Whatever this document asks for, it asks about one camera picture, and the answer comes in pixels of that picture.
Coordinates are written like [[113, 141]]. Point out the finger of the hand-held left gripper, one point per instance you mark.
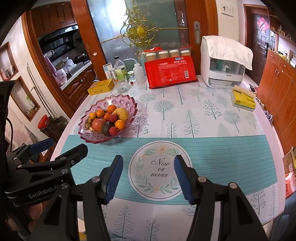
[[41, 146], [69, 155]]

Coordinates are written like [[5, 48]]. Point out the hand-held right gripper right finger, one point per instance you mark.
[[182, 180]]

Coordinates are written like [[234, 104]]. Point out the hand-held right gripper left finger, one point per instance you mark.
[[113, 180]]

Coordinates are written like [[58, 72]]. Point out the spotted ripe banana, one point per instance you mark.
[[89, 124]]

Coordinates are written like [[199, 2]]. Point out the red apple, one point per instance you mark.
[[98, 124]]

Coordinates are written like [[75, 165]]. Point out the dark avocado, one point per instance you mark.
[[107, 130]]

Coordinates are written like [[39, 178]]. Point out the orange tangerine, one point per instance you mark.
[[92, 115], [112, 109], [119, 124], [100, 113], [106, 116]]

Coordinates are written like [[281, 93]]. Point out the red lychee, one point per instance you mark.
[[112, 129], [113, 118]]

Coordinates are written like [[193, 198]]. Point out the yellow pear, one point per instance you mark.
[[121, 113]]

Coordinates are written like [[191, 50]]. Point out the pink glass fruit bowl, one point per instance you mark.
[[126, 104]]

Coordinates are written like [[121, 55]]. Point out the person's left hand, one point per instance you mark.
[[32, 213]]

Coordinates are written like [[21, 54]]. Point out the red lidded dark jar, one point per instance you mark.
[[45, 122]]

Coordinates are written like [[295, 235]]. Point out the tree print tablecloth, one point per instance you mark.
[[208, 150]]

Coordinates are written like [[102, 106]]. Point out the wooden kitchen cabinet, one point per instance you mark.
[[78, 88]]

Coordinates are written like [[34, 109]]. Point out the yellow tin box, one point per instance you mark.
[[101, 87]]

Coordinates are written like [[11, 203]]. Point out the clear drinking glass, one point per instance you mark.
[[121, 85]]

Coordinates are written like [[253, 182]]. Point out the small metal can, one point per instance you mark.
[[112, 73]]

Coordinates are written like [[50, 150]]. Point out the white blue carton box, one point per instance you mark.
[[107, 70]]

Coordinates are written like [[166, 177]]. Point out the small glass jar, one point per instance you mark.
[[131, 76]]

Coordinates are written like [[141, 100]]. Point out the clear bottle black cap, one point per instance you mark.
[[119, 68]]

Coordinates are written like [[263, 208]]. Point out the yellow tissue pack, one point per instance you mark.
[[244, 99]]

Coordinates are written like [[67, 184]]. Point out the white squeeze wash bottle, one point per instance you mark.
[[138, 74]]

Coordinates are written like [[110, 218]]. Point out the pink plastic stool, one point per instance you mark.
[[290, 183]]

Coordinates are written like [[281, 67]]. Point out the cardboard box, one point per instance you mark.
[[289, 160]]

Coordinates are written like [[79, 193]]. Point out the red paper cup package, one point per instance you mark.
[[171, 69]]

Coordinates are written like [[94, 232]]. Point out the white countertop appliance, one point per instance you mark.
[[219, 74]]

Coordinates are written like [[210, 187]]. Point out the white towel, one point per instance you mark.
[[231, 51]]

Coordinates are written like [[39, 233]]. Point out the gold door ornament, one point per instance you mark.
[[140, 30]]

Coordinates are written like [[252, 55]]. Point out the dark wooden entry door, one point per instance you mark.
[[255, 46]]

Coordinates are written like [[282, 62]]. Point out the red door decoration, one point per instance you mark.
[[262, 23]]

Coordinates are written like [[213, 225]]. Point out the wooden wall niche with plant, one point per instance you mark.
[[25, 99]]

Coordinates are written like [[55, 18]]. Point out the wooden wall cabinet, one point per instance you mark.
[[279, 88]]

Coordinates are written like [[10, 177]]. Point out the white wall switch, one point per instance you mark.
[[226, 9]]

